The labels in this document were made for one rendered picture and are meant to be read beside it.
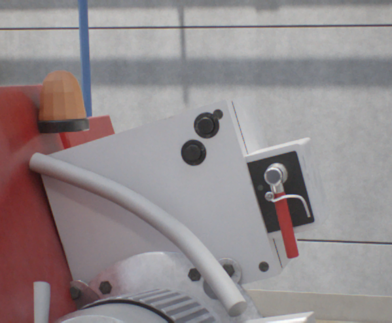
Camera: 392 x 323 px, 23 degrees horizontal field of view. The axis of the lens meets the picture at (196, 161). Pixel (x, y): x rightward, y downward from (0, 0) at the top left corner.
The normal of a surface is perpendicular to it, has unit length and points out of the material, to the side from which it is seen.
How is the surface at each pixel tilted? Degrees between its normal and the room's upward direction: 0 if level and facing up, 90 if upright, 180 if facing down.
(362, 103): 90
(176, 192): 90
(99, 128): 73
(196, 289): 81
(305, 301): 90
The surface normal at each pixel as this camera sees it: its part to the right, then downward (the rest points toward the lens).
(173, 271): -0.22, -0.07
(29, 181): 0.91, -0.31
